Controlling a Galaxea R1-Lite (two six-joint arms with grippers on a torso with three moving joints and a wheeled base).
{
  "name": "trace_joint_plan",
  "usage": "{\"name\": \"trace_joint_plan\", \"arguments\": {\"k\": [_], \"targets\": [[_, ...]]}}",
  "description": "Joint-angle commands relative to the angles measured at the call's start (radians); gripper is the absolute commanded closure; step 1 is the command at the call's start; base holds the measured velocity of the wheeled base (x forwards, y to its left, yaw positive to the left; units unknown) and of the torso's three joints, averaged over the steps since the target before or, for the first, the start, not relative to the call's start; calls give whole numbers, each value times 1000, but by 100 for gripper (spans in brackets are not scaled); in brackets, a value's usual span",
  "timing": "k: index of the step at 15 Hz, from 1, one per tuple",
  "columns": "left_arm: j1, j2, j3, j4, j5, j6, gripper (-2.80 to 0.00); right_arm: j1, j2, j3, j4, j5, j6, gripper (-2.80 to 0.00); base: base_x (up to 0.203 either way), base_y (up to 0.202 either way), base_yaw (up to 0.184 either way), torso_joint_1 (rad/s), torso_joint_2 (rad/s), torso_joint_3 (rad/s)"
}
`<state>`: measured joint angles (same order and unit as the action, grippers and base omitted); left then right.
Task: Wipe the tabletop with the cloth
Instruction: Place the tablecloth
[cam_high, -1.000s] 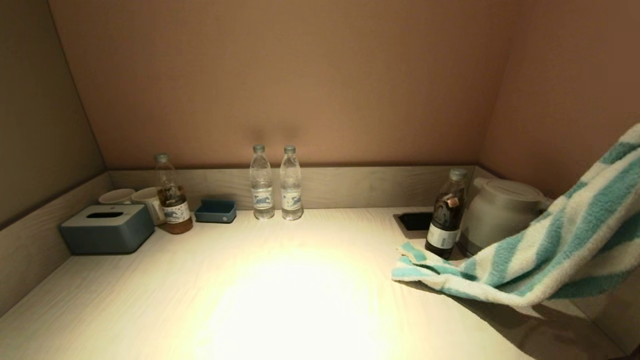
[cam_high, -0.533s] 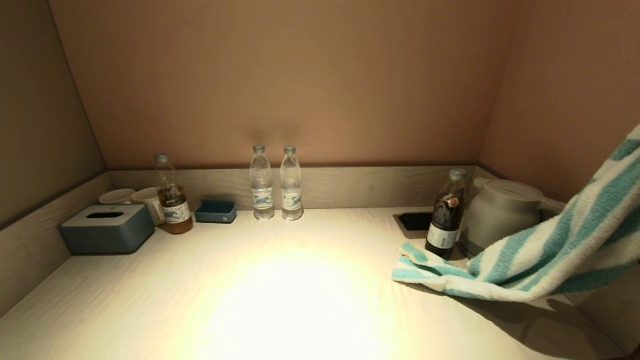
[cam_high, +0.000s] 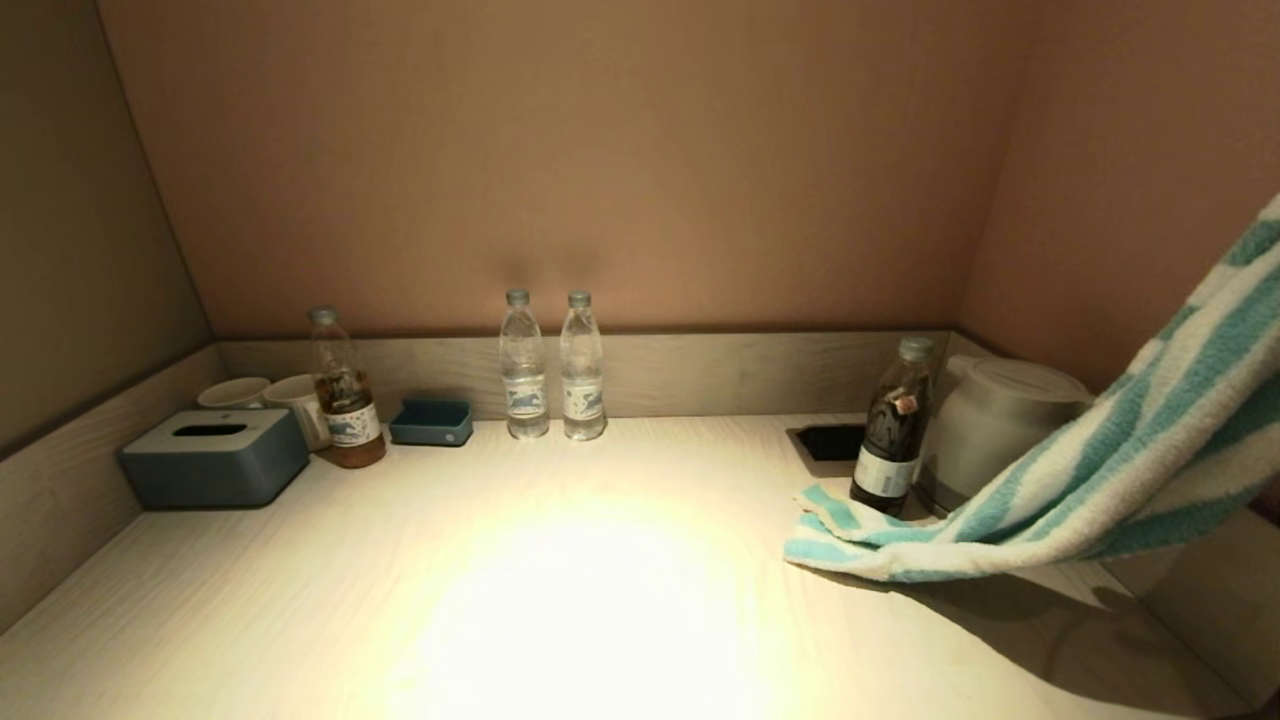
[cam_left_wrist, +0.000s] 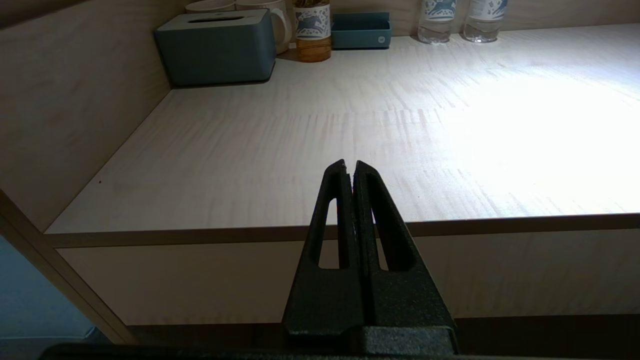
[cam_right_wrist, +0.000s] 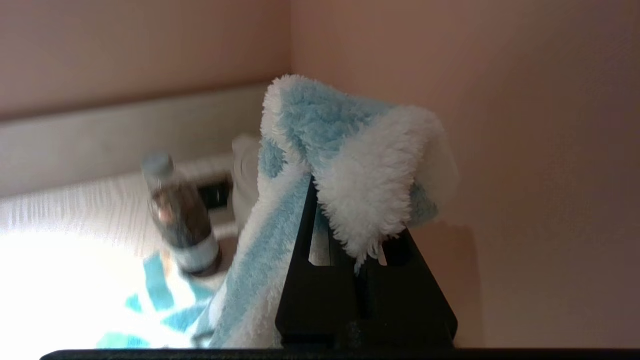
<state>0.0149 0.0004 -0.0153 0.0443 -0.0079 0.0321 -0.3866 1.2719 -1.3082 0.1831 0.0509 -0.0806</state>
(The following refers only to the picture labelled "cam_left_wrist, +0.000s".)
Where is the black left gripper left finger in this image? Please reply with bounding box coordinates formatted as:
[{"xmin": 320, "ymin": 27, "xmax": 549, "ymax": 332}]
[{"xmin": 282, "ymin": 159, "xmax": 368, "ymax": 337}]

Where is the white ceramic cup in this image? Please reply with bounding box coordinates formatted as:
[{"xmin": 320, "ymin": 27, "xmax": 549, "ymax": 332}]
[
  {"xmin": 236, "ymin": 0, "xmax": 294, "ymax": 55},
  {"xmin": 185, "ymin": 0, "xmax": 237, "ymax": 14}
]

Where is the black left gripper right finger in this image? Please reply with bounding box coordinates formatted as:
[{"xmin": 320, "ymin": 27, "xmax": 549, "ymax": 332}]
[{"xmin": 352, "ymin": 160, "xmax": 458, "ymax": 353}]

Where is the small blue tray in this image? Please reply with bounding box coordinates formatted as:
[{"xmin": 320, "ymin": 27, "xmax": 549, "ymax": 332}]
[{"xmin": 331, "ymin": 12, "xmax": 392, "ymax": 50}]

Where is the amber tea bottle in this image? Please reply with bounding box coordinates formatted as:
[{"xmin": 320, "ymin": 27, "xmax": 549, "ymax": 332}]
[{"xmin": 293, "ymin": 0, "xmax": 333, "ymax": 63}]

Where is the grey-blue tissue box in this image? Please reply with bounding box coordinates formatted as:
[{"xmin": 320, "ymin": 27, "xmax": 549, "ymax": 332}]
[{"xmin": 155, "ymin": 8, "xmax": 277, "ymax": 87}]

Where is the clear water bottle blue label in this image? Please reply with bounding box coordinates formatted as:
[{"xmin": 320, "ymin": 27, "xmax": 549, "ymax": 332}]
[
  {"xmin": 417, "ymin": 0, "xmax": 457, "ymax": 45},
  {"xmin": 462, "ymin": 0, "xmax": 508, "ymax": 44}
]

